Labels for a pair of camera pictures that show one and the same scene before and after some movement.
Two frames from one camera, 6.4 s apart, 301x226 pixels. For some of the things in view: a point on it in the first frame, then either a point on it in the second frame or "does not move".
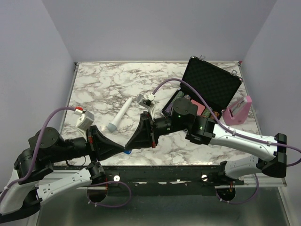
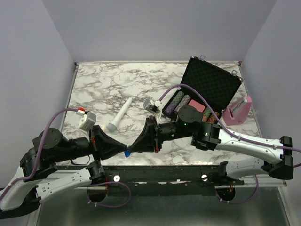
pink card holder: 236,113 does not move
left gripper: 97,142 does not move
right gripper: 146,136 to 150,139
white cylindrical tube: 112,126 does not move
